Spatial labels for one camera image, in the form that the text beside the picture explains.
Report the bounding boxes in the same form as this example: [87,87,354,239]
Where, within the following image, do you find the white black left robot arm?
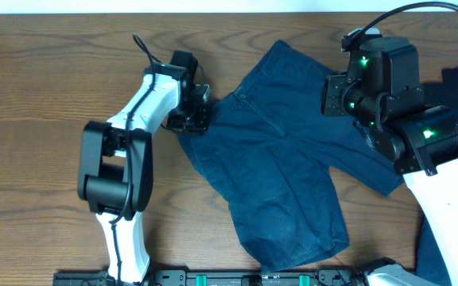
[77,51,212,285]

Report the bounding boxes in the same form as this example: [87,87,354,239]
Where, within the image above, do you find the blue garment on right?
[406,159,458,285]

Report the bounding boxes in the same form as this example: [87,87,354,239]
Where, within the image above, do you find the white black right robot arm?
[321,33,458,285]

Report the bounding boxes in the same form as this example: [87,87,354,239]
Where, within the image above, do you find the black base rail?
[52,269,367,286]

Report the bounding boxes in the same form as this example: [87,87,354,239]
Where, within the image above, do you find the dark blue denim shorts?
[178,41,403,272]

